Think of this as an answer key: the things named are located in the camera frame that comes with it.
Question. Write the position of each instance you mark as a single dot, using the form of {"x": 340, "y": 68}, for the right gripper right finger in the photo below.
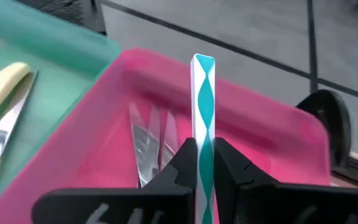
{"x": 275, "y": 202}

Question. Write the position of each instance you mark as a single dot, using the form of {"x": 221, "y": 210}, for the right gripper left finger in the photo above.
{"x": 120, "y": 205}

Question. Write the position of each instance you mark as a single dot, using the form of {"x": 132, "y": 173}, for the pink plastic bin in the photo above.
{"x": 89, "y": 149}

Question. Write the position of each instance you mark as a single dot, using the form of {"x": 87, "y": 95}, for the teal plastic bin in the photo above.
{"x": 51, "y": 40}

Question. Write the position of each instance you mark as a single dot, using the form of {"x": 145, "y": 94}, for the black perforated case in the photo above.
{"x": 73, "y": 12}

